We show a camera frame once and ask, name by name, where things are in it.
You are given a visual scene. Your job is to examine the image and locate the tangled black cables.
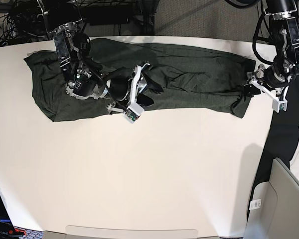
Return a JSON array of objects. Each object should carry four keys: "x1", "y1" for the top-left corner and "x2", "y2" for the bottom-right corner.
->
[{"x1": 0, "y1": 0, "x2": 53, "y2": 48}]

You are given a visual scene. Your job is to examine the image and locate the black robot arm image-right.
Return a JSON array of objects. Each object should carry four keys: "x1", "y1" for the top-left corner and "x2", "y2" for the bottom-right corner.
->
[{"x1": 244, "y1": 0, "x2": 299, "y2": 99}]

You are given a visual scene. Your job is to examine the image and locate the white price tag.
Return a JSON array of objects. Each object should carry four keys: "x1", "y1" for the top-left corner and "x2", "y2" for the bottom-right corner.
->
[{"x1": 249, "y1": 199, "x2": 262, "y2": 210}]

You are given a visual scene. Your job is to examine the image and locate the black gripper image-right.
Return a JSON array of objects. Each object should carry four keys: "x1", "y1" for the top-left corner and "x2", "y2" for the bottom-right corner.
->
[{"x1": 244, "y1": 72, "x2": 265, "y2": 97}]

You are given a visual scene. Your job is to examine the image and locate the black garment on right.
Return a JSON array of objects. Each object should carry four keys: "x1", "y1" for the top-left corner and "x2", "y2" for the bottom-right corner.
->
[{"x1": 246, "y1": 48, "x2": 299, "y2": 226}]

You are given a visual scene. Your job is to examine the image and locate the grey plastic bin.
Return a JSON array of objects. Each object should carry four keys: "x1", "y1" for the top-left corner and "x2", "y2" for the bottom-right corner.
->
[{"x1": 243, "y1": 158, "x2": 299, "y2": 239}]

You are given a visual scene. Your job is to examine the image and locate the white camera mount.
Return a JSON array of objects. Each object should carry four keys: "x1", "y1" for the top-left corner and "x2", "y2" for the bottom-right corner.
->
[
  {"x1": 244, "y1": 64, "x2": 289, "y2": 113},
  {"x1": 107, "y1": 63, "x2": 150, "y2": 123}
]

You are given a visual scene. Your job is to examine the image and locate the dark green long-sleeve shirt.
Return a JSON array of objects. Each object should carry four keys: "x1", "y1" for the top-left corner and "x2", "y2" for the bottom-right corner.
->
[{"x1": 25, "y1": 38, "x2": 256, "y2": 121}]

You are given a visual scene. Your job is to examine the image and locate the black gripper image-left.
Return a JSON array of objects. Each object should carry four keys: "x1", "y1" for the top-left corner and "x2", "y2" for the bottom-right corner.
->
[{"x1": 137, "y1": 65, "x2": 164, "y2": 107}]

